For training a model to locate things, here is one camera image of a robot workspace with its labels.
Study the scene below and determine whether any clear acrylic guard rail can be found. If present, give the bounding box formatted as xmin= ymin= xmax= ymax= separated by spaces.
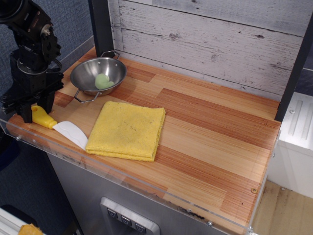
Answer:
xmin=1 ymin=117 xmax=280 ymax=235

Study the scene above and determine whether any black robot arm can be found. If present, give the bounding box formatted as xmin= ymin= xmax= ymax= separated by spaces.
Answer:
xmin=0 ymin=0 xmax=64 ymax=123

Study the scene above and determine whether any stainless steel toy cabinet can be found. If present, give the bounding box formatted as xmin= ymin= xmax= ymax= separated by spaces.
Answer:
xmin=48 ymin=154 xmax=222 ymax=235

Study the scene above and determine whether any green toy vegetable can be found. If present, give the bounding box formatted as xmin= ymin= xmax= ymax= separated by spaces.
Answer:
xmin=95 ymin=73 xmax=114 ymax=90

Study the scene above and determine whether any silver button control panel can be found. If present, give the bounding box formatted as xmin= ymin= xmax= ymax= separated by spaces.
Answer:
xmin=100 ymin=197 xmax=160 ymax=235

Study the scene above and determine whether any yellow object at bottom left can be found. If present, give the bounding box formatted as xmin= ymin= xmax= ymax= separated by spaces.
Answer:
xmin=18 ymin=224 xmax=44 ymax=235

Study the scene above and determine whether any folded yellow cloth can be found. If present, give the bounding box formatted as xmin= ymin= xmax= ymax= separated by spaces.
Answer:
xmin=85 ymin=101 xmax=166 ymax=162

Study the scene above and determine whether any yellow handled white toy knife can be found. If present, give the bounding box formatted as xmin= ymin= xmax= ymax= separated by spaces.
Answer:
xmin=31 ymin=105 xmax=88 ymax=150

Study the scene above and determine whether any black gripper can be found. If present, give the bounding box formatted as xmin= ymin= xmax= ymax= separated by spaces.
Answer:
xmin=0 ymin=62 xmax=64 ymax=123

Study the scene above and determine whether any right black frame post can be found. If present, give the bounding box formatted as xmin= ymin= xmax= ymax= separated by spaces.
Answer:
xmin=274 ymin=16 xmax=313 ymax=122

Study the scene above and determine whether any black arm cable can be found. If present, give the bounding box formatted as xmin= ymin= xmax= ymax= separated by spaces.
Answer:
xmin=50 ymin=58 xmax=63 ymax=73

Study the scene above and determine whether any white ribbed shelf unit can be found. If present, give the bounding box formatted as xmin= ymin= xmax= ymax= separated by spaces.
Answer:
xmin=268 ymin=92 xmax=313 ymax=198

